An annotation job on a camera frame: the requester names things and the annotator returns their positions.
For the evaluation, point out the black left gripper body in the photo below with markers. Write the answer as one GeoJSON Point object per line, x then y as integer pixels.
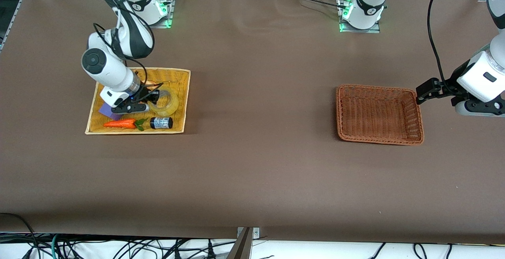
{"type": "Point", "coordinates": [448, 87]}

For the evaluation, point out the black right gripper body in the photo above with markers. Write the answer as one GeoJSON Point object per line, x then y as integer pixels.
{"type": "Point", "coordinates": [146, 93]}

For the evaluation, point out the clear yellowish tape roll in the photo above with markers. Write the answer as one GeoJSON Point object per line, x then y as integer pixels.
{"type": "Point", "coordinates": [170, 105]}

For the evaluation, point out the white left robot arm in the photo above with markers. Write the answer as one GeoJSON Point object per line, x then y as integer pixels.
{"type": "Point", "coordinates": [481, 75]}

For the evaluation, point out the yellow wicker basket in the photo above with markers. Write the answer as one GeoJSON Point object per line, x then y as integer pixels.
{"type": "Point", "coordinates": [179, 105]}

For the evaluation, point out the orange toy carrot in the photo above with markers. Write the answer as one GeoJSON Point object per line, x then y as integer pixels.
{"type": "Point", "coordinates": [118, 124]}

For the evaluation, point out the purple foam block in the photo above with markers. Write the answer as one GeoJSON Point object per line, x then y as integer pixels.
{"type": "Point", "coordinates": [105, 110]}

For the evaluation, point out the brown wicker basket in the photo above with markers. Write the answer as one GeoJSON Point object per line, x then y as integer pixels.
{"type": "Point", "coordinates": [375, 113]}

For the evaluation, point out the dark grey support strut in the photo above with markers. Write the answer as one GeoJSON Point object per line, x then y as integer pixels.
{"type": "Point", "coordinates": [241, 249]}

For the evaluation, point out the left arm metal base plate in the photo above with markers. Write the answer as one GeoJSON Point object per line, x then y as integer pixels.
{"type": "Point", "coordinates": [375, 29]}

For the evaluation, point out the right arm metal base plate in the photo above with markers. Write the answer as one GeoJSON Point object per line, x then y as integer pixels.
{"type": "Point", "coordinates": [169, 14]}

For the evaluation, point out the metal table edge bracket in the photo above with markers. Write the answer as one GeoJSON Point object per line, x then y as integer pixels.
{"type": "Point", "coordinates": [256, 232]}

